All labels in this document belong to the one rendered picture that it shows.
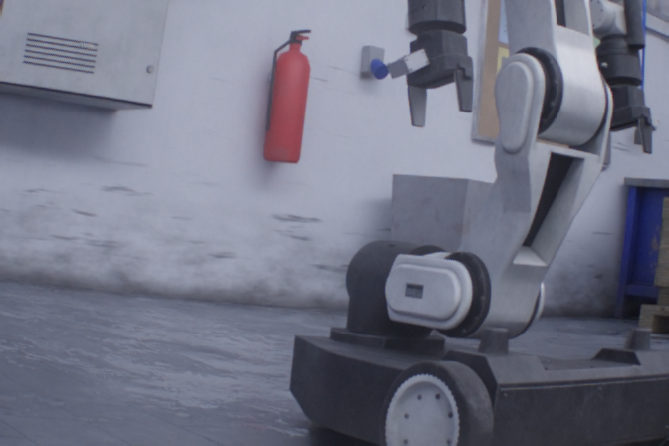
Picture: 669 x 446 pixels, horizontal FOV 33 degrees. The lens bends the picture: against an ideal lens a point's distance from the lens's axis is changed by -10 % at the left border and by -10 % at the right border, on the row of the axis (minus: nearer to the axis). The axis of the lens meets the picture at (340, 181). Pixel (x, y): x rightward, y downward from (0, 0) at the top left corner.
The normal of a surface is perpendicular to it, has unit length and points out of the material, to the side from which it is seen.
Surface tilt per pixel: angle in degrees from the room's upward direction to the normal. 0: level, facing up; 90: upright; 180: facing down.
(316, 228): 90
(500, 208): 90
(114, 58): 90
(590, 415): 90
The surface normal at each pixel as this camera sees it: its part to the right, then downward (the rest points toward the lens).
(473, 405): 0.53, -0.46
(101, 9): 0.63, 0.04
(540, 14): -0.81, -0.11
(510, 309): 0.52, 0.30
